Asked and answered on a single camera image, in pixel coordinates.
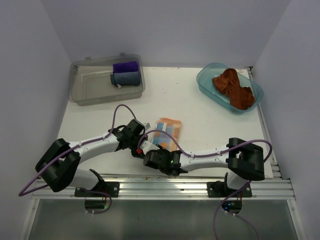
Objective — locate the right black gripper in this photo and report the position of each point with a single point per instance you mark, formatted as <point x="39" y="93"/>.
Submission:
<point x="162" y="150"/>

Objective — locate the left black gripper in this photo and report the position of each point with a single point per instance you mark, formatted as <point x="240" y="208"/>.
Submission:
<point x="135" y="153"/>

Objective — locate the colourful polka dot towel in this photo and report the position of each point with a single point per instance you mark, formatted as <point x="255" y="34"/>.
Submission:
<point x="170" y="126"/>

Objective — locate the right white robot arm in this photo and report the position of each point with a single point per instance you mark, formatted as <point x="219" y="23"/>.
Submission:
<point x="243" y="159"/>

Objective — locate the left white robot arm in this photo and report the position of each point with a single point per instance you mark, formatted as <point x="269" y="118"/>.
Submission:
<point x="59" y="166"/>

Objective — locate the grey-blue rolled towel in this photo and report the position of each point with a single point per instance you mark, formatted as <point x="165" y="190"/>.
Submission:
<point x="125" y="79"/>

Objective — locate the grey transparent plastic bin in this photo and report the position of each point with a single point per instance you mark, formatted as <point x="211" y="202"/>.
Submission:
<point x="90" y="83"/>

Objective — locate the purple rolled towel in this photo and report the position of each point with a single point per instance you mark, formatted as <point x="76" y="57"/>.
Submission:
<point x="125" y="67"/>

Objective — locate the teal transparent plastic bin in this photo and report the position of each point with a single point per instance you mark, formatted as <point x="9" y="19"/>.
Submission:
<point x="206" y="86"/>

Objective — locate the brown crumpled towel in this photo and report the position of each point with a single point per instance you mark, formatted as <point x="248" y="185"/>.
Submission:
<point x="228" y="83"/>

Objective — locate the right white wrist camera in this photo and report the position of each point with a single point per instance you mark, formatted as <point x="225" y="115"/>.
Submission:
<point x="145" y="147"/>

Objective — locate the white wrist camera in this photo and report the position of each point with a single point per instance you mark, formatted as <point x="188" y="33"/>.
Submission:
<point x="147" y="125"/>
<point x="145" y="147"/>

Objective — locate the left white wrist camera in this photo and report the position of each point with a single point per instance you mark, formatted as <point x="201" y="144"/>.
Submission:
<point x="147" y="125"/>

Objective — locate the aluminium mounting rail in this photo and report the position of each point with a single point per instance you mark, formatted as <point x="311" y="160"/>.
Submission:
<point x="191" y="188"/>

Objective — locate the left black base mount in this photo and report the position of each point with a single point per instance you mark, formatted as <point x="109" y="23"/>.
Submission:
<point x="110" y="188"/>

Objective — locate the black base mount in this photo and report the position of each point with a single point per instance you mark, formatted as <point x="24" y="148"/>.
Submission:
<point x="219" y="189"/>
<point x="110" y="188"/>

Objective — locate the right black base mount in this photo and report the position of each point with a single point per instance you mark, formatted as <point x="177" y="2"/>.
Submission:
<point x="219" y="189"/>

